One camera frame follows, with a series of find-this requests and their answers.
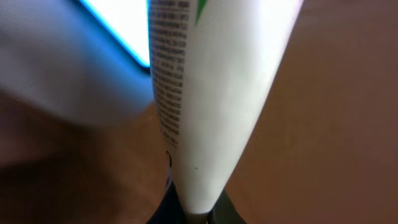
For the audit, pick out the white cream tube gold cap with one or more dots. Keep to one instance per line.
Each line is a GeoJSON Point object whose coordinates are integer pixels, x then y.
{"type": "Point", "coordinates": [212, 65]}

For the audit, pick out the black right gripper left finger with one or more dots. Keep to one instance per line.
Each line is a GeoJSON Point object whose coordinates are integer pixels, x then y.
{"type": "Point", "coordinates": [170, 210]}

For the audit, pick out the white barcode scanner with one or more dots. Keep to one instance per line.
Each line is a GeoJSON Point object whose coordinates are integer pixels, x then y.
{"type": "Point", "coordinates": [55, 57]}

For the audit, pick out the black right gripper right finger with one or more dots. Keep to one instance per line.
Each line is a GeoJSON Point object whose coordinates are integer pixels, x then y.
{"type": "Point", "coordinates": [224, 212]}

